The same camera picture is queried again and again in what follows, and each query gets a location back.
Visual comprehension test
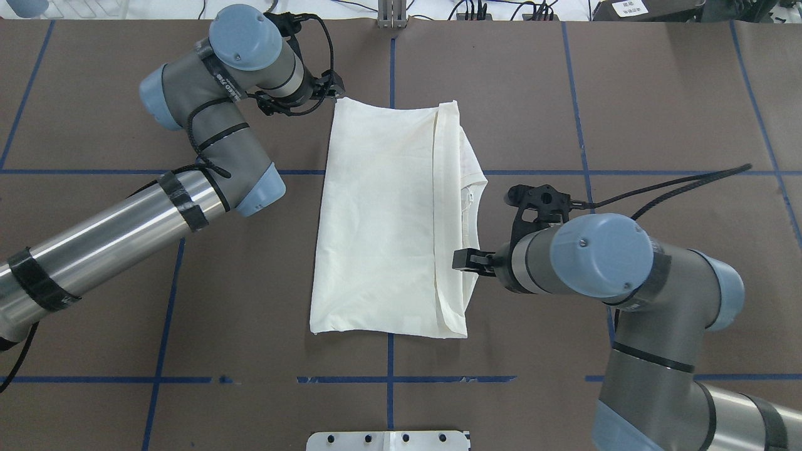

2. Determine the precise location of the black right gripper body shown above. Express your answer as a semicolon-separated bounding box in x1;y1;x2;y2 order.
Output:
492;184;586;292

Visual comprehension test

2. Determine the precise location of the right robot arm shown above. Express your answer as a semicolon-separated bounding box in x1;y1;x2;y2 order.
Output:
452;163;800;450

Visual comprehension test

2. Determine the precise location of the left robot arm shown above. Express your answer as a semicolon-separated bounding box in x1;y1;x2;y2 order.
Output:
2;4;345;390

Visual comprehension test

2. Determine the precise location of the aluminium frame post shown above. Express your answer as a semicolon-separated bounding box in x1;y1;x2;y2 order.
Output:
377;0;409;29

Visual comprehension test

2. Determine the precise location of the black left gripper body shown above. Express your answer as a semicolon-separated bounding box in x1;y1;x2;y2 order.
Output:
253;69;345;117

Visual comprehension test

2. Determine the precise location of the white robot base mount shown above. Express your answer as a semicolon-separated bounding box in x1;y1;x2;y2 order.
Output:
306;430;472;450

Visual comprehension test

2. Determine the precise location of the cream long-sleeve cat shirt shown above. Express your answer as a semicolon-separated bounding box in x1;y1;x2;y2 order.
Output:
310;99;487;339

